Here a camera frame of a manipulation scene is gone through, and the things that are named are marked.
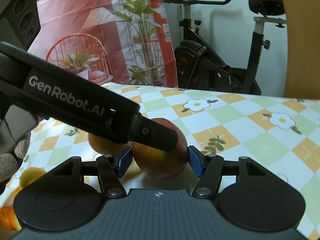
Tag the checkered floral tablecloth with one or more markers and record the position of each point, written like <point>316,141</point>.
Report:
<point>250,135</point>

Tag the wooden door panel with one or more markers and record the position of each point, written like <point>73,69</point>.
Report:
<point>302,55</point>

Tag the red apple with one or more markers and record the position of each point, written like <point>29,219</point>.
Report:
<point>160,165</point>
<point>105,147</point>

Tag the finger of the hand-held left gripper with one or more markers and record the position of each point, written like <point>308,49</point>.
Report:
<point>160,136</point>

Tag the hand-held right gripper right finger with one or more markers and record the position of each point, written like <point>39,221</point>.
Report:
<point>195,162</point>

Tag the person's left hand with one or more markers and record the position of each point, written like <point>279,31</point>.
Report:
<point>10,165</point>

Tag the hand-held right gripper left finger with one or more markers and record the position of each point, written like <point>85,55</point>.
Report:
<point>125,160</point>

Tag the black exercise bike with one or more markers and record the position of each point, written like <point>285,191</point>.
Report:
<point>200,62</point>

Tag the small orange mandarin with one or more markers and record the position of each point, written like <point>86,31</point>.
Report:
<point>6,217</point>

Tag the green round fruit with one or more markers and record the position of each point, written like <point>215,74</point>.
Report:
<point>31,176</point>

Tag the red printed backdrop cloth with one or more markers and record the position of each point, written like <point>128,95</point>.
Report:
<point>75,17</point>

